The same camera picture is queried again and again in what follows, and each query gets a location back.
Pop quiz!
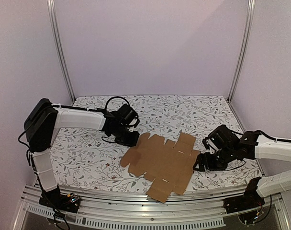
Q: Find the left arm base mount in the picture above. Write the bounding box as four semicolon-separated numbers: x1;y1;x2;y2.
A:
39;187;81;213

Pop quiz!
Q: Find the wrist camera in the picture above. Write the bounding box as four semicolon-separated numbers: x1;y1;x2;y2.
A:
117;104;140;127
202;125;239;150

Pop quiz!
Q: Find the brown cardboard box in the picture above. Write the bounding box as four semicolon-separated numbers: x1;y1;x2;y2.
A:
120;133;200;203

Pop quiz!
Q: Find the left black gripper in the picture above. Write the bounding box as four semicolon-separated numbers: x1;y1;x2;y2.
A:
111;124;140;148

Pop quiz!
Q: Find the aluminium frame post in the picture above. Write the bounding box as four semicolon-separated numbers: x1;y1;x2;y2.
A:
227;0;256;103
47;0;76;102

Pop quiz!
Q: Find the front aluminium rail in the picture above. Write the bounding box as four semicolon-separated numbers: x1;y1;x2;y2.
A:
12;184;291;230

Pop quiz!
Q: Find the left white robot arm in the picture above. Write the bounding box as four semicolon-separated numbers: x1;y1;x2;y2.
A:
18;98;140;208

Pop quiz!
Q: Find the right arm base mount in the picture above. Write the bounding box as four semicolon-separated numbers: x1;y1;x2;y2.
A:
223;191;265;214

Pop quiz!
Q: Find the right aluminium frame post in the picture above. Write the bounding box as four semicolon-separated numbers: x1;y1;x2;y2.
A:
227;0;256;103

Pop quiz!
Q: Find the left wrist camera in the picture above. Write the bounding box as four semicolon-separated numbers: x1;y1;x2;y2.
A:
117;104;140;127

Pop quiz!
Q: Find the left black cable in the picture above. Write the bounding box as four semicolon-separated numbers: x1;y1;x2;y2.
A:
104;96;132;113

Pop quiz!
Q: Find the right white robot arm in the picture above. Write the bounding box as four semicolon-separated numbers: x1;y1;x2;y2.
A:
193;125;291;209

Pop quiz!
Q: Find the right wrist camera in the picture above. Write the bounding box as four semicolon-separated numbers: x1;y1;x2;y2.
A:
202;125;239;150

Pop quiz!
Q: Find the left aluminium frame post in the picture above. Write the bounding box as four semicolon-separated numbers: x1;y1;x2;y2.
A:
47;0;76;102

